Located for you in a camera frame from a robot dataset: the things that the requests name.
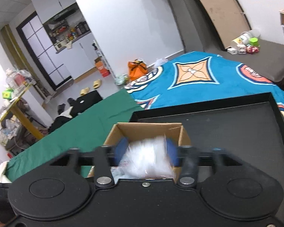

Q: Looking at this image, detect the yellow slipper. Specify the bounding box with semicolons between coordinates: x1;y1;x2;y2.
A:
93;79;102;89
80;87;90;96

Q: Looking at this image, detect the white plastic bag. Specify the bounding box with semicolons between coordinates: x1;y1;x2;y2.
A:
153;58;169;68

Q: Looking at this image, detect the clear plastic bag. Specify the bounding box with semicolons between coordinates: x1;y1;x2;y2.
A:
111;136;176;183

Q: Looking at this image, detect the black framed glass door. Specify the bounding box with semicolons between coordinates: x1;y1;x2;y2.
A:
16;12;72;90

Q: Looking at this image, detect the left yellow slipper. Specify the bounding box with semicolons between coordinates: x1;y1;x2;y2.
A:
80;87;90;96

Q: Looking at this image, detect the glass jar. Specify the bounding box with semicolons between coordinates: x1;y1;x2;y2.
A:
5;68;26;90

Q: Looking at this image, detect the orange cardboard box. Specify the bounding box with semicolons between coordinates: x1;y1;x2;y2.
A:
95;57;110;77

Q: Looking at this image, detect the yellow leg side table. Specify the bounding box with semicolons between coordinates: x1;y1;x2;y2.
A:
0;84;43;140

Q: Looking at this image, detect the right yellow slipper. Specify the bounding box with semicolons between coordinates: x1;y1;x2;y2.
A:
93;79;102;89

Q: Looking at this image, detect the white kitchen cabinet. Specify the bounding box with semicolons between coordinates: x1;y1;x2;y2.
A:
56;31;98;79

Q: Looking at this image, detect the cream fleece blanket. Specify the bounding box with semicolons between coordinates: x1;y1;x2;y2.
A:
0;161;12;183

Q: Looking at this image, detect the green lid jar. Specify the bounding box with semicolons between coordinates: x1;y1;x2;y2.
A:
248;37;259;47

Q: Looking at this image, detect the green cloth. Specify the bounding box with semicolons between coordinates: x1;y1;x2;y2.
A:
5;89;142;182

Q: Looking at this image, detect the black dice stool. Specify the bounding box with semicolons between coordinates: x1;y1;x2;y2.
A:
70;90;103;118

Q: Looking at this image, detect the grey door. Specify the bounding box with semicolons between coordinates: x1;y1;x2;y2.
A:
167;0;203;52

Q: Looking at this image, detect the white plastic tub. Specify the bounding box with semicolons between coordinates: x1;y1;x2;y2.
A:
230;29;260;48

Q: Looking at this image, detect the brown cardboard box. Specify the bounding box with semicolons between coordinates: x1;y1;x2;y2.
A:
88;122;192;183

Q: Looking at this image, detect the orange gift bag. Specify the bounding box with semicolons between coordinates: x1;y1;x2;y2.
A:
128;59;148;81

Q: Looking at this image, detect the blue patterned blanket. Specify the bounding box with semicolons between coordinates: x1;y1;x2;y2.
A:
124;51;284;118

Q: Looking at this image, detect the black shallow tray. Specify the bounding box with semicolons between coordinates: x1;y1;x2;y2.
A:
129;92;284;225

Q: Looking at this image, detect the large framed board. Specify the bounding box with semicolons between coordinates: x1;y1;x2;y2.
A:
195;0;251;50

